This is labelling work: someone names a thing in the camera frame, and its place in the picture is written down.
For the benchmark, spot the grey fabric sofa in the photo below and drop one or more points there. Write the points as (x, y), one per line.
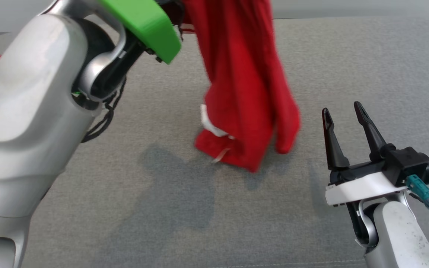
(199, 216)

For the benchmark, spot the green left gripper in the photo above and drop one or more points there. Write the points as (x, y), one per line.
(143, 22)

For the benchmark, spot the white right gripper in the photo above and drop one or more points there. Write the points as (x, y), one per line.
(363, 188)

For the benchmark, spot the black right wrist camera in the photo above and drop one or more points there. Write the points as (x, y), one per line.
(408, 163)

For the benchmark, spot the red white jersey garment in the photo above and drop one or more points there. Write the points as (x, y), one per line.
(240, 82)

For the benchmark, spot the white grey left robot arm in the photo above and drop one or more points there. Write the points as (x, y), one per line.
(24, 111)

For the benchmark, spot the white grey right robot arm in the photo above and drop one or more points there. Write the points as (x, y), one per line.
(400, 234)

